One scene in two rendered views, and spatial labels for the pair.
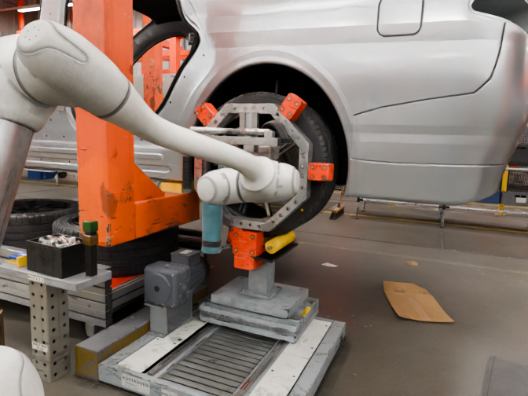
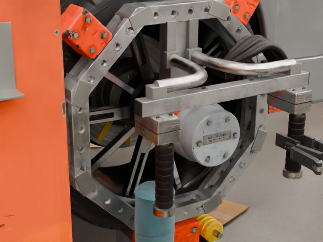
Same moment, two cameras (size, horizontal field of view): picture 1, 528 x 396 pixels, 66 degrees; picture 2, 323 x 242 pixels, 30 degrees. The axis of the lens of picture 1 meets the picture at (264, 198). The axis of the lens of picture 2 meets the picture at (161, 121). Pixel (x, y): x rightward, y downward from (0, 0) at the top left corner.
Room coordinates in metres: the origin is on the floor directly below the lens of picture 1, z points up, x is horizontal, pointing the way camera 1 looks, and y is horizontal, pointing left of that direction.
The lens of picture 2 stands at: (1.04, 1.18, 1.32)
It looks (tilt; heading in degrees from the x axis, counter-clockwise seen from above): 20 degrees down; 305
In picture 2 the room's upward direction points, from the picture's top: straight up
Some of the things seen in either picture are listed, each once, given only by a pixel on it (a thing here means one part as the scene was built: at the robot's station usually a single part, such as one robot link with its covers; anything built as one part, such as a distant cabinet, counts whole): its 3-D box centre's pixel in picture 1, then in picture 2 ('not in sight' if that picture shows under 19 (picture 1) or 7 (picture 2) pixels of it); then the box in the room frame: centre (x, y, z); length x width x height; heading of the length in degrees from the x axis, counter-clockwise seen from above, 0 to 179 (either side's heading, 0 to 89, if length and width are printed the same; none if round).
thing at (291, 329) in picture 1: (260, 309); not in sight; (1.95, 0.00, 0.13); 0.50 x 0.36 x 0.10; 67
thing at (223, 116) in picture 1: (250, 166); (173, 115); (1.79, 0.06, 0.85); 0.54 x 0.07 x 0.54; 67
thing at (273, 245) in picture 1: (280, 241); (188, 212); (1.84, -0.09, 0.51); 0.29 x 0.06 x 0.06; 157
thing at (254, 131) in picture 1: (261, 124); (242, 46); (1.64, 0.02, 1.03); 0.19 x 0.18 x 0.11; 157
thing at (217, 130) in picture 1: (217, 123); (165, 57); (1.72, 0.20, 1.03); 0.19 x 0.18 x 0.11; 157
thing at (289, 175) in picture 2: not in sight; (294, 143); (1.51, 0.00, 0.83); 0.04 x 0.04 x 0.16
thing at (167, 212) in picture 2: (187, 173); (164, 176); (1.64, 0.31, 0.83); 0.04 x 0.04 x 0.16
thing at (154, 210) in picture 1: (158, 192); not in sight; (2.01, 0.53, 0.69); 0.52 x 0.17 x 0.35; 157
